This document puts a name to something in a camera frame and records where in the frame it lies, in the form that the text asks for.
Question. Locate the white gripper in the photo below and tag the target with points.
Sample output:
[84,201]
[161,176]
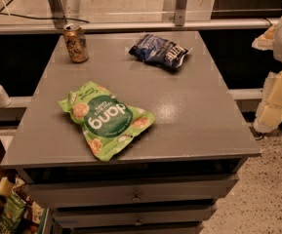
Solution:
[269,112]

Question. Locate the green rice chip bag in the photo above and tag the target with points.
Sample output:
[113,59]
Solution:
[108,125]

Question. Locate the dark blue chip bag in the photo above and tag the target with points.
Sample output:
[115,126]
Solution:
[159,51]

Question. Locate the green snack bag in box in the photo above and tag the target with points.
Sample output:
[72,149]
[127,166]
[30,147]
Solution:
[12,214]

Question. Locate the grey drawer cabinet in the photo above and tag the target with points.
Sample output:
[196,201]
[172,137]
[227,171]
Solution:
[167,181]

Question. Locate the gold soda can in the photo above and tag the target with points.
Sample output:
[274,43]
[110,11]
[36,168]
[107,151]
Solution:
[75,42]

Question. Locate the yellow bottle in box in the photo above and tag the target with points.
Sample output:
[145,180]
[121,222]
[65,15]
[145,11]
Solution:
[6,187]

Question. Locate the metal frame rail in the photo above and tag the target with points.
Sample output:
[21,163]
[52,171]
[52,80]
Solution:
[121,27]

